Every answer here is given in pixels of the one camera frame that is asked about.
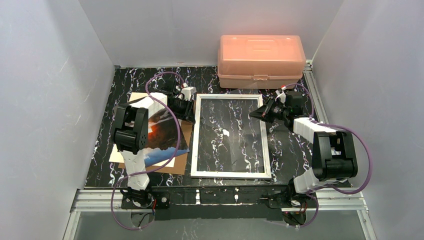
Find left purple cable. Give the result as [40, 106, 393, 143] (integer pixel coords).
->
[110, 71, 186, 232]

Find aluminium rail base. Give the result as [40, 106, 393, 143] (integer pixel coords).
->
[71, 185, 369, 221]

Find white picture frame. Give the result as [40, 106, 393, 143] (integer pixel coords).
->
[190, 93, 273, 180]

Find sunset landscape photo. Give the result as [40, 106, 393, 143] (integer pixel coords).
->
[143, 109, 190, 170]

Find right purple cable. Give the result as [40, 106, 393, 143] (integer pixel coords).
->
[281, 82, 374, 229]

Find purple cable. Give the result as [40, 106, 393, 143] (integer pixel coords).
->
[110, 71, 186, 232]
[281, 82, 374, 229]

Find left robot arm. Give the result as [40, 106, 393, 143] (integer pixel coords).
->
[111, 83, 197, 191]

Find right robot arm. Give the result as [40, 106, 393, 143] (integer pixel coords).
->
[249, 87, 358, 196]

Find clear glass sheet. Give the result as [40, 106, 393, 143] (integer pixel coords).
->
[196, 87, 268, 174]

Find pink plastic storage box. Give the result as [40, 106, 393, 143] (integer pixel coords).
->
[217, 35, 306, 89]

